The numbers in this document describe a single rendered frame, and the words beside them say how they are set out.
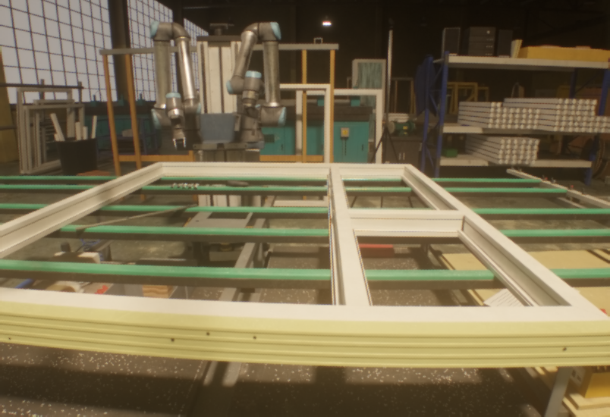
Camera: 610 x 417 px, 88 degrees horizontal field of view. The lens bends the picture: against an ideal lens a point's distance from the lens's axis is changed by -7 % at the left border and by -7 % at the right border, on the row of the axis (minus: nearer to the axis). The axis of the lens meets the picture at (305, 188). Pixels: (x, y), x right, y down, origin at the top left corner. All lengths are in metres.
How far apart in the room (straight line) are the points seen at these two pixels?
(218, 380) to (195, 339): 0.44
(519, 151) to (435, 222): 4.72
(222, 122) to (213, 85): 0.31
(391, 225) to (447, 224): 0.18
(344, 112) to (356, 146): 0.58
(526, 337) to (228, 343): 0.49
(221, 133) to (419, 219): 1.98
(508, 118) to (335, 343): 5.44
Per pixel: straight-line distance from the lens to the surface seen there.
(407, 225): 1.16
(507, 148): 5.76
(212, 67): 2.90
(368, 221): 1.13
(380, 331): 0.59
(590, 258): 1.90
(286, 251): 1.65
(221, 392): 1.03
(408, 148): 5.47
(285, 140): 5.53
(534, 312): 0.73
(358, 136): 5.55
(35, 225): 1.39
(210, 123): 2.81
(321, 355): 0.61
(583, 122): 6.16
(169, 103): 2.27
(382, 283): 0.90
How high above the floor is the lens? 1.29
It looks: 15 degrees down
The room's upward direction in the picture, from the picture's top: straight up
